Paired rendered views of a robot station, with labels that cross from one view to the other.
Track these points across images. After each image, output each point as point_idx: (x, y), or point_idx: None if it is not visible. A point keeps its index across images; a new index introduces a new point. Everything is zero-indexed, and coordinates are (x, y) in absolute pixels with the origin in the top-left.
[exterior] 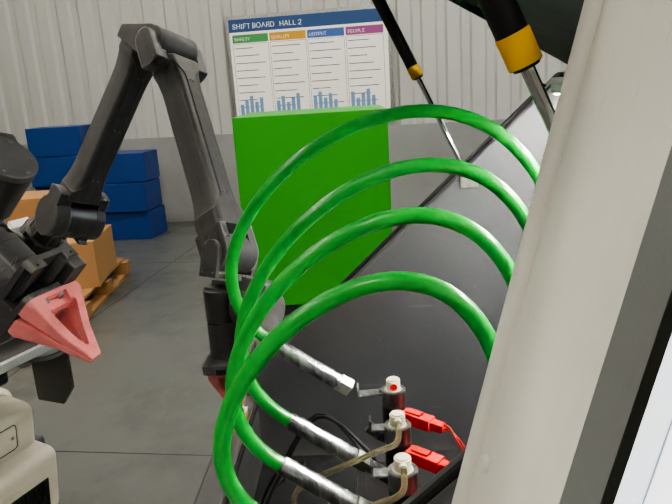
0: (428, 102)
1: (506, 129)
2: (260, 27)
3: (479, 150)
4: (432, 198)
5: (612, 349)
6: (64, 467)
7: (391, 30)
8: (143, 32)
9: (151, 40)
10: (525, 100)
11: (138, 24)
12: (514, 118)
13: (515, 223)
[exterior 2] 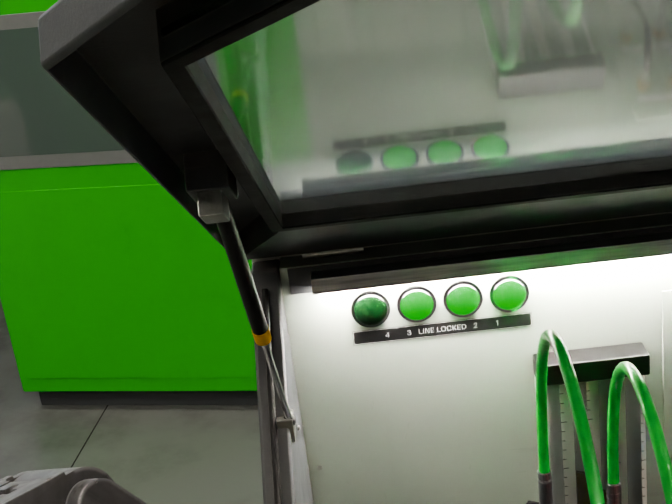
0: (272, 362)
1: (284, 353)
2: None
3: (274, 391)
4: (282, 474)
5: None
6: None
7: (256, 294)
8: (96, 494)
9: (129, 495)
10: (266, 314)
11: (24, 496)
12: (277, 338)
13: (300, 448)
